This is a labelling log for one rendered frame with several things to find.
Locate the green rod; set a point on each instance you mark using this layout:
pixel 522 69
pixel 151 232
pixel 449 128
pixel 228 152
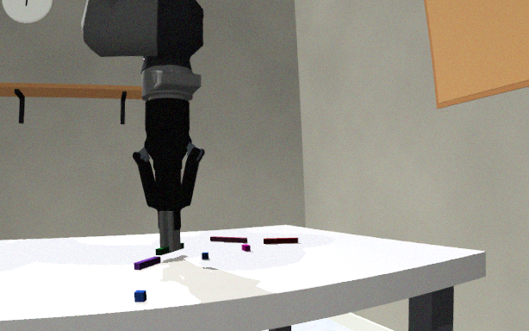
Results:
pixel 165 250

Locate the pink rod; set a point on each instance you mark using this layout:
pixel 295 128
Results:
pixel 228 239

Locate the dark red rod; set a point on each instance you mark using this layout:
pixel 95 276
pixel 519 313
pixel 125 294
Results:
pixel 280 240

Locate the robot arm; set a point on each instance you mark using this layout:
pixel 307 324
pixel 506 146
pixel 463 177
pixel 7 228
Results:
pixel 128 28

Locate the purple rod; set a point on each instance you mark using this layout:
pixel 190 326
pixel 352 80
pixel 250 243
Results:
pixel 147 263

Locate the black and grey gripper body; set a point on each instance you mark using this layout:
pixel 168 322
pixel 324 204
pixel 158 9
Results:
pixel 168 120

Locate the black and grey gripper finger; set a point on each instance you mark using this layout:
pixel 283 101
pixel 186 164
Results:
pixel 156 190
pixel 176 200

